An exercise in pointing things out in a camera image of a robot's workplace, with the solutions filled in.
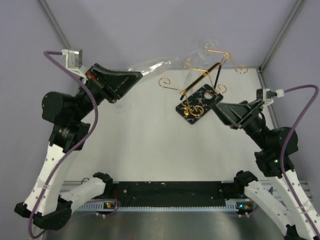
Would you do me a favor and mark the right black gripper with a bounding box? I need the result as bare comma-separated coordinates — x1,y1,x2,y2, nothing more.
209,98,270,150

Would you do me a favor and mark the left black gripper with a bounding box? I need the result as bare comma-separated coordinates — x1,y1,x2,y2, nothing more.
71,62,143,121

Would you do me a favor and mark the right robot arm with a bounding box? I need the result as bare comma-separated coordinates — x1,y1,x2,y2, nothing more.
210,99,320,240

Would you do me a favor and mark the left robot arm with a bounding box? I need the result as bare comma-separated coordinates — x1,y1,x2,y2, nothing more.
14,64,143,231

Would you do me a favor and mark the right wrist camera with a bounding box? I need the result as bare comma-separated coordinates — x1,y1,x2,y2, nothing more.
256,88,274,107

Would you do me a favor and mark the gold wire glass rack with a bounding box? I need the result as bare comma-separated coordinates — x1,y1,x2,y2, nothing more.
158,50,249,105

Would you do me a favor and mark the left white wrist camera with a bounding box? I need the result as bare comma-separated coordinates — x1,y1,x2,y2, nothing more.
61,49,88,78

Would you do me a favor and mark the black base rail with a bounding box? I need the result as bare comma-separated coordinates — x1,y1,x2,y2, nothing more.
93,172,248,208

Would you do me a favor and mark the white cable duct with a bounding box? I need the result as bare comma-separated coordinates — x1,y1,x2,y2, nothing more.
77,199,254,213

